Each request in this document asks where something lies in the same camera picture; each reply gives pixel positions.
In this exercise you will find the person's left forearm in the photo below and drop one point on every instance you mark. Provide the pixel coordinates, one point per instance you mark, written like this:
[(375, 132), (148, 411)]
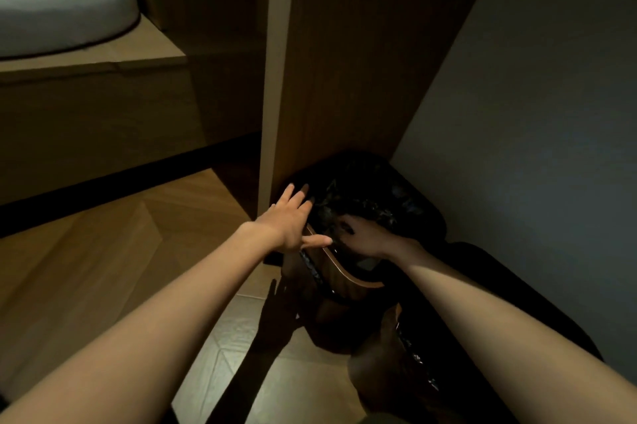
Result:
[(124, 339)]

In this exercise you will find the round grey seat cushion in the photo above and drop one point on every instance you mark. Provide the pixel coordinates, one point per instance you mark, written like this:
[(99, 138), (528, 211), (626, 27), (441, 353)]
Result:
[(59, 0)]

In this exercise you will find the wooden built-in desk unit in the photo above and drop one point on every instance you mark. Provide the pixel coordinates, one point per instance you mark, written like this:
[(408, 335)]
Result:
[(348, 65)]

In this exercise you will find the person's right hand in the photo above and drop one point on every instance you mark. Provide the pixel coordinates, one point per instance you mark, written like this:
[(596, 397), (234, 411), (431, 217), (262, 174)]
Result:
[(378, 242)]

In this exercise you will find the dark trousers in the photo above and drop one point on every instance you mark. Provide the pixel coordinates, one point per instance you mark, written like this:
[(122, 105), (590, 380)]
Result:
[(388, 418)]

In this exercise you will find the person's right forearm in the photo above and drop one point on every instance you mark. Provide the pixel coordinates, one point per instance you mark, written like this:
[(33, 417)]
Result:
[(522, 339)]

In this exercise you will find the person's left hand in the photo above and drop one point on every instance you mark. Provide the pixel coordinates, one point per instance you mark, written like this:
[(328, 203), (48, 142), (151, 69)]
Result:
[(283, 229)]

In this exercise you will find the brown waste bin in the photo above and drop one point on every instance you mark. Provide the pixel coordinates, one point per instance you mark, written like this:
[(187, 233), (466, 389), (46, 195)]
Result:
[(378, 364), (343, 289)]

